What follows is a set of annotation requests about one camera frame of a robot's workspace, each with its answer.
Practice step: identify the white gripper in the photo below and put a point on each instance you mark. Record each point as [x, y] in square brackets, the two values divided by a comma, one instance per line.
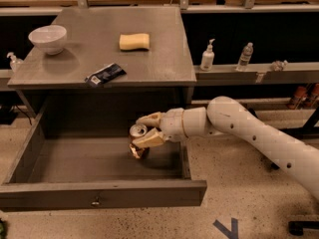
[171, 124]

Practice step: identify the orange soda can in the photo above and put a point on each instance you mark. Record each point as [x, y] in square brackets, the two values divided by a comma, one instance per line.
[137, 131]

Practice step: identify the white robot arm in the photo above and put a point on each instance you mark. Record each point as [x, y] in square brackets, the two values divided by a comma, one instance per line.
[225, 115]

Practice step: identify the open grey top drawer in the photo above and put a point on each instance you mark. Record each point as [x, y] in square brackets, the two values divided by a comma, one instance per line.
[77, 156]

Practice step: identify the yellow sponge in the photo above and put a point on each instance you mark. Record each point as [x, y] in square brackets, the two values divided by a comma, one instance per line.
[134, 41]

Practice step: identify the grey cabinet desk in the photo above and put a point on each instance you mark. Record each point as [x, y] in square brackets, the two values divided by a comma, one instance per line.
[156, 79]

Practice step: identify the white pump lotion bottle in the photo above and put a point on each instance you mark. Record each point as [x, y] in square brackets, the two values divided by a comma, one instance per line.
[207, 57]

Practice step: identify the clear plastic water bottle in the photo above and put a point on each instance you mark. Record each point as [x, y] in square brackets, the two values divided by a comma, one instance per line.
[245, 57]

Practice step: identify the blue tape floor marker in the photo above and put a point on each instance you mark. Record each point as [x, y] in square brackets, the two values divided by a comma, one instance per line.
[230, 233]

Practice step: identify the white bowl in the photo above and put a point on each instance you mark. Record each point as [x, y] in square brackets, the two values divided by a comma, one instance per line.
[49, 39]

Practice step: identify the crumpled clear wrapper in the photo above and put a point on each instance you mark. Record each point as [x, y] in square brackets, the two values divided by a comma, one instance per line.
[278, 65]

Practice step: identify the orange bottles under bench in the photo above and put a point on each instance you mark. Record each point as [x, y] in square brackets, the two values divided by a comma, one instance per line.
[304, 97]

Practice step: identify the clear pump sanitizer bottle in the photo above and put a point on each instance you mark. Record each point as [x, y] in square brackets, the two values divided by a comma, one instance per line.
[14, 61]

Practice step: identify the black chair base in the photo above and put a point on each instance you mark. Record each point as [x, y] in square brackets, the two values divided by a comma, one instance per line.
[309, 130]

